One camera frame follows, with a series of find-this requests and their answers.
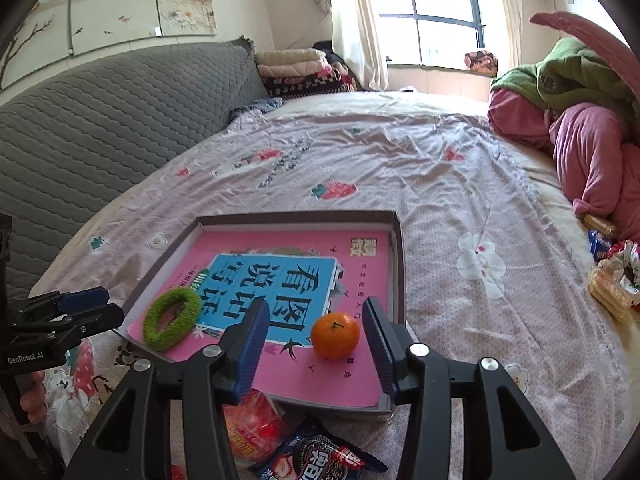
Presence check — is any orange mandarin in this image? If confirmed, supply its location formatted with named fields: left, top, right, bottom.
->
left=311, top=311, right=361, bottom=360

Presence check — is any yellow biscuit packet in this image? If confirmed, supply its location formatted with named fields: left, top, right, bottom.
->
left=582, top=212, right=619, bottom=239
left=587, top=260, right=640, bottom=324

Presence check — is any green hair scrunchie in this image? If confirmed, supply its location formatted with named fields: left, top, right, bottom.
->
left=142, top=288, right=201, bottom=352

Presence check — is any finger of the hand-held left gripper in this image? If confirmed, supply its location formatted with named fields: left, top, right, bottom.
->
left=50, top=304, right=125, bottom=343
left=20, top=287, right=111, bottom=318

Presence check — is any pink book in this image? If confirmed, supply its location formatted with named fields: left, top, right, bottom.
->
left=127, top=230, right=391, bottom=408

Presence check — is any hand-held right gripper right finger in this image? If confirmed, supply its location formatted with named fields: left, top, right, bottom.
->
left=362, top=296, right=581, bottom=480

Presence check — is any pink quilt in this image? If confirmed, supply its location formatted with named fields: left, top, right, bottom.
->
left=487, top=87, right=640, bottom=241

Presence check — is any floral wall painting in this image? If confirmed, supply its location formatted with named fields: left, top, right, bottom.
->
left=0, top=0, right=217, bottom=91

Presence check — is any beige folded blanket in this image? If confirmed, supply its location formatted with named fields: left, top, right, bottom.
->
left=256, top=49, right=326, bottom=67

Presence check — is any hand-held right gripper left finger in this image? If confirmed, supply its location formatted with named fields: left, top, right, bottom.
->
left=65, top=297, right=273, bottom=480

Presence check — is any grey quilted headboard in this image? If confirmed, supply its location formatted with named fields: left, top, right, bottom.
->
left=0, top=37, right=271, bottom=301

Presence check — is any dark checkered folded blanket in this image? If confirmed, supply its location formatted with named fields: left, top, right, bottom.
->
left=260, top=66, right=362, bottom=99

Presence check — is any grey cardboard box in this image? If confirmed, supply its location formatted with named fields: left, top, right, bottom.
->
left=116, top=210, right=408, bottom=423

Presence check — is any blue cookie packet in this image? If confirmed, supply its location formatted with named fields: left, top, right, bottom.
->
left=250, top=412, right=388, bottom=480

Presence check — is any green blanket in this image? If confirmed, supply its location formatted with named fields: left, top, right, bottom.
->
left=490, top=37, right=637, bottom=122

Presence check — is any floral cushion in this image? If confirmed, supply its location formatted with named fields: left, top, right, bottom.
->
left=464, top=50, right=499, bottom=75

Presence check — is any cream curtain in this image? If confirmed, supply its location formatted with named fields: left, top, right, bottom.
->
left=487, top=0, right=540, bottom=80
left=325, top=0, right=391, bottom=92

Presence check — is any floral bed sheet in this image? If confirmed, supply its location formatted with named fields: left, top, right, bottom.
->
left=27, top=91, right=640, bottom=480

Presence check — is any red snack packet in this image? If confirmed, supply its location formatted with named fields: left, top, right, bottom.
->
left=222, top=389, right=288, bottom=466

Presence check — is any pink folded blanket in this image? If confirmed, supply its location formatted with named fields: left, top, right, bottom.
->
left=257, top=60, right=332, bottom=79

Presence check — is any small blue packet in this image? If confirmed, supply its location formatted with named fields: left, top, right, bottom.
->
left=589, top=230, right=614, bottom=262

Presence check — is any dark framed window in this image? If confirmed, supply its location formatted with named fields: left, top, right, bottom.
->
left=379, top=0, right=501, bottom=68

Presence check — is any dark patterned cloth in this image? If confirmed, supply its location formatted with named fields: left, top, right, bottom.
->
left=230, top=97, right=286, bottom=122

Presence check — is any person's left hand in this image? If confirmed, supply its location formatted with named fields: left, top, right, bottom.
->
left=20, top=370, right=47, bottom=426

